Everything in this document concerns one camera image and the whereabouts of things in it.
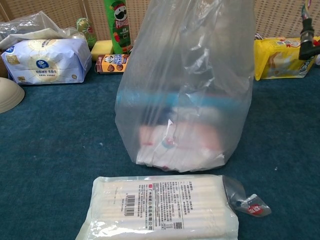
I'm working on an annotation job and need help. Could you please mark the yellow sponge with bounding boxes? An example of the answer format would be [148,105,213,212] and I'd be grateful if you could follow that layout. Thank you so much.
[90,41,115,62]

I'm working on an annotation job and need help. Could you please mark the wicker folding screen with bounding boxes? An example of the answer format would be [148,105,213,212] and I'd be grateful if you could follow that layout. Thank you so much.
[0,0,320,42]

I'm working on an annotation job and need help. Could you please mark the brown chocolate biscuit box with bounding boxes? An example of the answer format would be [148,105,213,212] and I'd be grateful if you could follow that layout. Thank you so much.
[96,53,131,74]

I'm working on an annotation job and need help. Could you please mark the beige bowl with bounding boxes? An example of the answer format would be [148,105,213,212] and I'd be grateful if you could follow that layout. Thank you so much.
[0,76,26,115]

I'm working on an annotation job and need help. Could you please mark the teal table cloth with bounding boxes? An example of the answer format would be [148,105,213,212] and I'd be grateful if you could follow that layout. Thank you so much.
[0,39,320,240]

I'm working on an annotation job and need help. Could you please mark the crumpled clear bag with items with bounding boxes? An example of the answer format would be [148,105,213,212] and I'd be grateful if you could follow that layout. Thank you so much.
[0,10,86,50]

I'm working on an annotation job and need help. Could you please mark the clear plastic shopping bag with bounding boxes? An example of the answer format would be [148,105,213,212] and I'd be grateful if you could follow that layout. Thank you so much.
[113,0,257,173]

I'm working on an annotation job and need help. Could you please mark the white pink wipes pack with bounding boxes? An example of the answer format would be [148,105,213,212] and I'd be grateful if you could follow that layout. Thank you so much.
[136,122,226,172]

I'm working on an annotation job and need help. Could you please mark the small grey red-label sachet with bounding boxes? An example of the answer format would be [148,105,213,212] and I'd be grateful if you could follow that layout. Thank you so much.
[223,175,273,216]

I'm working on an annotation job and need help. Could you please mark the yellow wafer pack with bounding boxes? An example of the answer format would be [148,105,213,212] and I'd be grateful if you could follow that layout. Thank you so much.
[253,36,320,81]

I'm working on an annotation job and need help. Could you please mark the green Pringles can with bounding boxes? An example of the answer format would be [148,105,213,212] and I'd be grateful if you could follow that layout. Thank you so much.
[103,0,137,55]

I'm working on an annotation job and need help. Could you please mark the white tissue pack blue logo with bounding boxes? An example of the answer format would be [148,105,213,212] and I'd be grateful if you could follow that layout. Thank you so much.
[0,38,93,86]

